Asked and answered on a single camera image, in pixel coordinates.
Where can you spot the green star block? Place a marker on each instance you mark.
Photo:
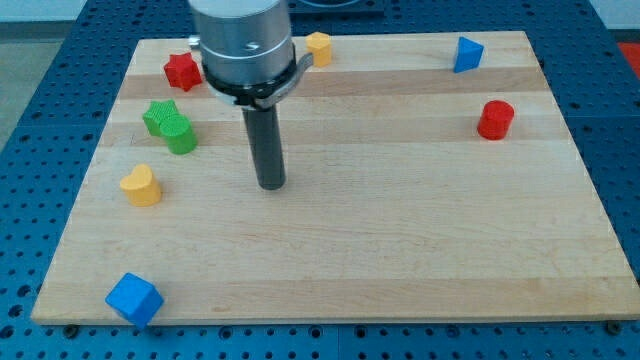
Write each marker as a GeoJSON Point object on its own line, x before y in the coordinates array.
{"type": "Point", "coordinates": [157, 112]}

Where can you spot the red star block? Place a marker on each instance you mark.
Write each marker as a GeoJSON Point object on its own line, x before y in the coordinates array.
{"type": "Point", "coordinates": [182, 71]}

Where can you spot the green cylinder block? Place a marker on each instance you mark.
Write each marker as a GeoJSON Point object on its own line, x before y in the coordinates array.
{"type": "Point", "coordinates": [178, 134]}

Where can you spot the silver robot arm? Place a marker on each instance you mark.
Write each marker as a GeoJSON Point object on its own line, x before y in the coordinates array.
{"type": "Point", "coordinates": [247, 52]}

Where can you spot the yellow hexagon block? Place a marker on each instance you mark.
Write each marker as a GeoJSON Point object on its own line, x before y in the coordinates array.
{"type": "Point", "coordinates": [320, 46]}

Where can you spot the red cylinder block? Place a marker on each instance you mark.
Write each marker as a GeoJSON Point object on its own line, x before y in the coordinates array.
{"type": "Point", "coordinates": [495, 120]}

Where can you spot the yellow heart block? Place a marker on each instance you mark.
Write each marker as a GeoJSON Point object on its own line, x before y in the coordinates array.
{"type": "Point", "coordinates": [140, 186]}

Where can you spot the blue triangle block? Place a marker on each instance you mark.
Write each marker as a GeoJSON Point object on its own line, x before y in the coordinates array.
{"type": "Point", "coordinates": [468, 56]}

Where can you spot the wooden board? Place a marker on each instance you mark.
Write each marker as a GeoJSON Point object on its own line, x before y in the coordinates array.
{"type": "Point", "coordinates": [395, 209]}

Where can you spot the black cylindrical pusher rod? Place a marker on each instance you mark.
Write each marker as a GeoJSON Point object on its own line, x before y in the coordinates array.
{"type": "Point", "coordinates": [263, 132]}

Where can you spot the blue cube block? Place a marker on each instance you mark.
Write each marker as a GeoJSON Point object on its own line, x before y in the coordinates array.
{"type": "Point", "coordinates": [135, 300]}

